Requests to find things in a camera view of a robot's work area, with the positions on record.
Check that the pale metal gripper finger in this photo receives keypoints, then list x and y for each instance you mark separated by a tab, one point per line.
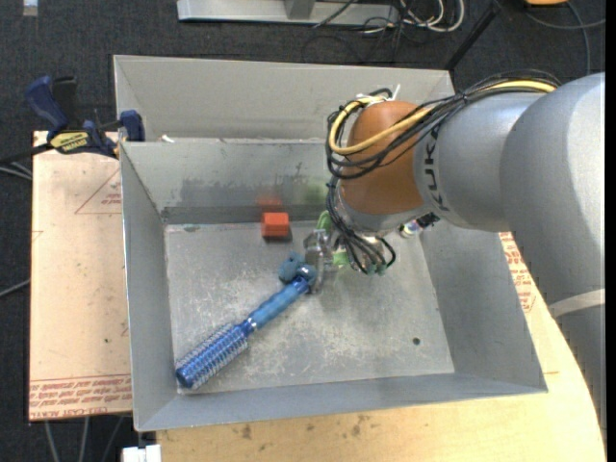
319	277

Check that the light green rounded toy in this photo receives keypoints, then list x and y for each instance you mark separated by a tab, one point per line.
325	221

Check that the small teal toy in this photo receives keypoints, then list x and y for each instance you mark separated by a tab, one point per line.
290	268

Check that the red-orange block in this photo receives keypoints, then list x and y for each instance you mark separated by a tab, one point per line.
275	224

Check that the grey metal bin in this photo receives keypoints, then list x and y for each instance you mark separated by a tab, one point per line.
337	325

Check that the blue round hairbrush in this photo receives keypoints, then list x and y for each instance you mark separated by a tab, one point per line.
272	306

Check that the brown cardboard board, red print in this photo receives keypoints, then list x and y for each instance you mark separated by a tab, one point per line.
77	277

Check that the black cylinder on white bracket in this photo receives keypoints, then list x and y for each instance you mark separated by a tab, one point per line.
427	220

